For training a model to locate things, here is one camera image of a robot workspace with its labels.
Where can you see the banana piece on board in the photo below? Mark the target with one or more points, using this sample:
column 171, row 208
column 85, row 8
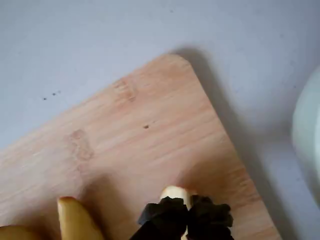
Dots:
column 75, row 220

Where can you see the white ceramic bowl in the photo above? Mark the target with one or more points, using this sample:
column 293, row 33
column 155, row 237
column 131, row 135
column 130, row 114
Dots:
column 310, row 137

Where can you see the bamboo cutting board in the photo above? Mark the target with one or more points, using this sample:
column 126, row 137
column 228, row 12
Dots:
column 150, row 137

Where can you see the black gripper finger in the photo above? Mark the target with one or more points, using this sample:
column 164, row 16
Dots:
column 165, row 217
column 210, row 215

